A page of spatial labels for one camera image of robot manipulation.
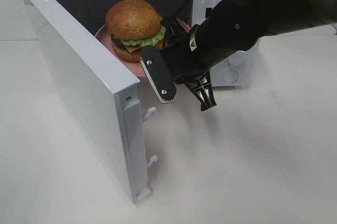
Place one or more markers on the pink round plate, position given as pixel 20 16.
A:
pixel 123 63

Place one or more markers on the white timer knob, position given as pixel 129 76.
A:
pixel 238 58

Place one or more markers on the white microwave door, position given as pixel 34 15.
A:
pixel 98 90

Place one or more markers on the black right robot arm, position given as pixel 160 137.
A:
pixel 283 16

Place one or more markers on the burger with lettuce and cheese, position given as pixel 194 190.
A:
pixel 132 9

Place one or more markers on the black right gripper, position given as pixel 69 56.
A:
pixel 223 33

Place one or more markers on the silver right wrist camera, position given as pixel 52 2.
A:
pixel 158 74

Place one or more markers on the round white door button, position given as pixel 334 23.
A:
pixel 230 76

